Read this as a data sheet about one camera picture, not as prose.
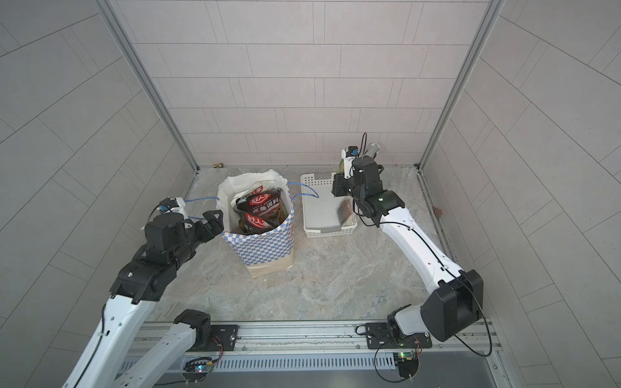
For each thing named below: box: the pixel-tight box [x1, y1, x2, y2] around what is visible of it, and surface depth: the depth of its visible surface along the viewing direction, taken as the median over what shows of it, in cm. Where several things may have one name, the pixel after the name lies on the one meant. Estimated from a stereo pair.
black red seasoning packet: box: [234, 187, 288, 218], surface depth 88 cm
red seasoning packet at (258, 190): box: [232, 184, 265, 198], surface depth 83 cm
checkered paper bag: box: [217, 169, 295, 278], surface depth 77 cm
